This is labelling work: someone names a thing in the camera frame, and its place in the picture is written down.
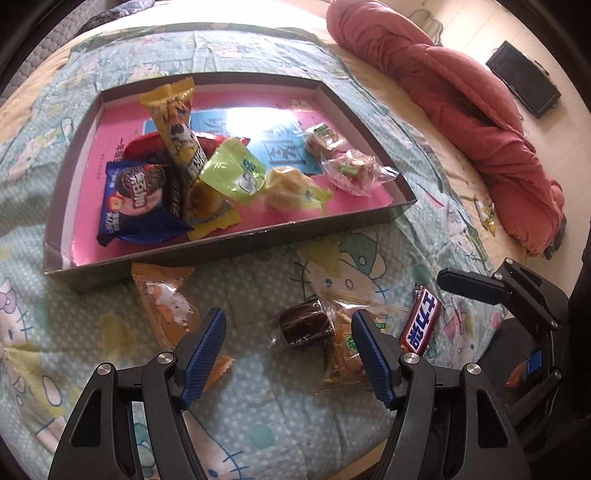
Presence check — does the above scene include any clear green label cracker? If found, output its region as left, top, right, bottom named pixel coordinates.
left=321, top=150, right=400, bottom=197

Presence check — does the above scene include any blue chocolate pie packet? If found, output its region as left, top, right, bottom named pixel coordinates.
left=96, top=161, right=195, bottom=247

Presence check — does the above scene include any clear biscuit packet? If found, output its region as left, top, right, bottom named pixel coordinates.
left=314, top=288, right=402, bottom=398

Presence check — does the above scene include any dark chocolate bar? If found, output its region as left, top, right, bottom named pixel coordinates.
left=398, top=282, right=443, bottom=355

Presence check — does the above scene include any light green snack packet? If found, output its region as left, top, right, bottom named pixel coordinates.
left=199, top=137, right=269, bottom=206

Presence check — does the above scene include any clear small cake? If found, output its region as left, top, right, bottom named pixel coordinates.
left=304, top=122, right=345, bottom=160

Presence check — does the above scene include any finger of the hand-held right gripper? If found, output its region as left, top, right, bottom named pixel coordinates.
left=436, top=258, right=561, bottom=333

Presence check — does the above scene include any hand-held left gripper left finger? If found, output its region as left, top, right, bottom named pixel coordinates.
left=48, top=308, right=227, bottom=480

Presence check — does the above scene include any yellow round pastry packet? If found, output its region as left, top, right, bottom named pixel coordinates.
left=185, top=182, right=241, bottom=241

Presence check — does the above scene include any person's right hand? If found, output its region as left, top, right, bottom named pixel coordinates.
left=505, top=361, right=528, bottom=389

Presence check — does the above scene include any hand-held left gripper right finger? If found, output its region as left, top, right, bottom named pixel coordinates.
left=351, top=309, right=529, bottom=480

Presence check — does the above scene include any small yellow candy packet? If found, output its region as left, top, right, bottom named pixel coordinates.
left=473, top=194, right=497, bottom=238

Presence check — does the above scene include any long yellow snack packet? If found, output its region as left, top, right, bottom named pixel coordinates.
left=140, top=78, right=208, bottom=185

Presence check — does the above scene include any green wall cable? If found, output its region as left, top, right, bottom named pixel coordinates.
left=413, top=8, right=446, bottom=47

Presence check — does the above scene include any red snack packet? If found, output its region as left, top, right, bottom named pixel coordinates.
left=124, top=131, right=227, bottom=167

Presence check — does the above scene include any cartoon cat printed blanket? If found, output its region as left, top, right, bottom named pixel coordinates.
left=0, top=30, right=509, bottom=480

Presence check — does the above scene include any grey cardboard box pink inside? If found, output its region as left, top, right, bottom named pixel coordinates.
left=44, top=71, right=419, bottom=292

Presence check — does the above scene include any orange pastry packet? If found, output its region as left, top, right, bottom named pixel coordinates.
left=130, top=261, right=232, bottom=393

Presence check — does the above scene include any person's dark clothing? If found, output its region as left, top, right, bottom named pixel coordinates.
left=475, top=258, right=591, bottom=480

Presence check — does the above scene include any clear yellow pastry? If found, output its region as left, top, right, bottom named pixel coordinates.
left=261, top=166, right=333, bottom=215

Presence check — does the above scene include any black flat case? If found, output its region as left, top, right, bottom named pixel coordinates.
left=485, top=41, right=563, bottom=120

